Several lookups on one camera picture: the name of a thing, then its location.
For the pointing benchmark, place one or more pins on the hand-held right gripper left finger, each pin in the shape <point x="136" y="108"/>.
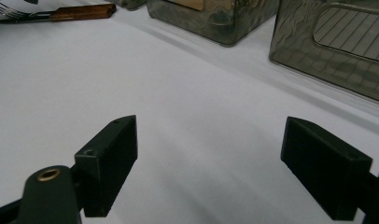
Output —
<point x="106" y="168"/>

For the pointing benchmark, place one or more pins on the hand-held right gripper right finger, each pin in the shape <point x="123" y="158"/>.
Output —
<point x="327" y="174"/>

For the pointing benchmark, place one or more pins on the white table cover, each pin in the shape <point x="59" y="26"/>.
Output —
<point x="193" y="93"/>

